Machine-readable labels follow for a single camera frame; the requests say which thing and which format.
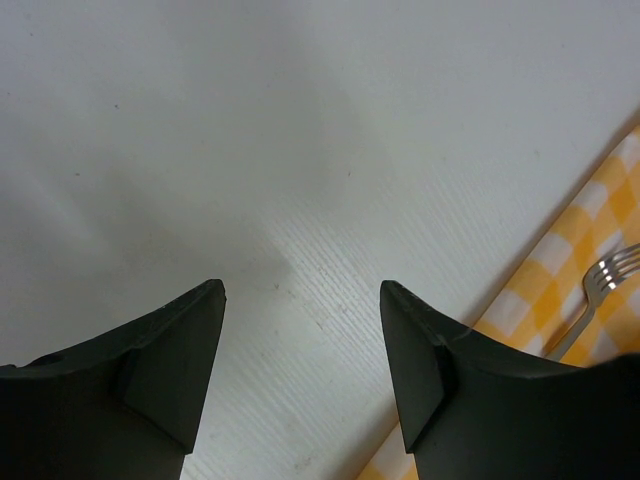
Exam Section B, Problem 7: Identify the yellow white checkered cloth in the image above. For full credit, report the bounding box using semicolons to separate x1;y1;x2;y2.
361;124;639;479

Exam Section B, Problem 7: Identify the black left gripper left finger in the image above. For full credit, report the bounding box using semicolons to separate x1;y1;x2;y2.
1;280;226;479

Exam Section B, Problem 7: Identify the copper fork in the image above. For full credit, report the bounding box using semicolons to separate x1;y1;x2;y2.
545;243;639;362

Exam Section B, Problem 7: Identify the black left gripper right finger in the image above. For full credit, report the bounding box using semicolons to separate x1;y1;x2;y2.
380;280;639;479

